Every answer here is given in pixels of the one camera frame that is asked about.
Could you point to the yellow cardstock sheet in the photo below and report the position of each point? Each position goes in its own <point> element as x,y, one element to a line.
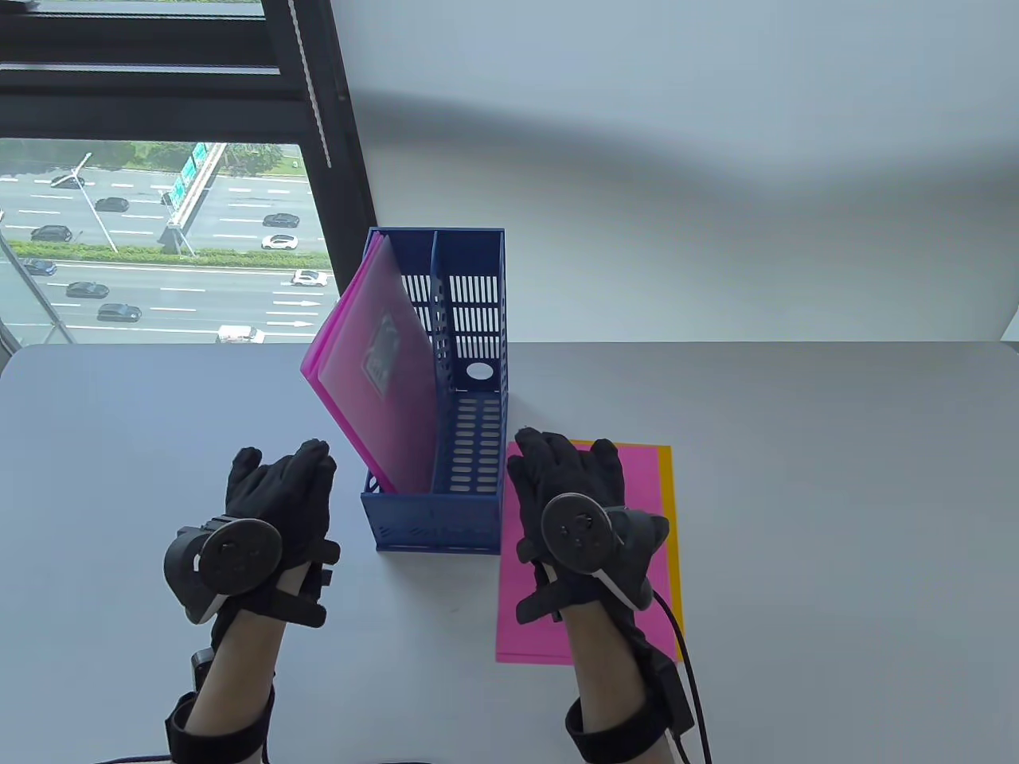
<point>670,509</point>

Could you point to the person's right forearm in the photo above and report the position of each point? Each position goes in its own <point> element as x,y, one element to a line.
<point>609,668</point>

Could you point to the grey right hand controller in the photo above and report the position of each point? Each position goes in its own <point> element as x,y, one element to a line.
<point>581,533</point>

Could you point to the person's left hand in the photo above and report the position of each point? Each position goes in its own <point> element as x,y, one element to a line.
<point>294,501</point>

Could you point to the grey left hand controller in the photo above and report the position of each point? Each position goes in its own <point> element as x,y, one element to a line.
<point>231,557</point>

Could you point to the grey hand controller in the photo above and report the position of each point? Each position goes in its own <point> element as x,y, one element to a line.
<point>231,557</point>
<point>581,533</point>

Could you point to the pale pink L-shaped folder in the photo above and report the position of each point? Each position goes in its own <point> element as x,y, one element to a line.
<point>398,430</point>

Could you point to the person's right hand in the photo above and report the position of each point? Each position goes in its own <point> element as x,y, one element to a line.
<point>565,469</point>

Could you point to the blue plastic file holder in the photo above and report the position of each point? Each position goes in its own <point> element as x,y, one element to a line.
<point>470,446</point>

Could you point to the small box on left forearm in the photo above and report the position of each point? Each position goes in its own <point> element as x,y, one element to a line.
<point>203,667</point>

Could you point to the black box on right forearm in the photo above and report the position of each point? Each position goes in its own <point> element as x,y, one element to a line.
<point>675,692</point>

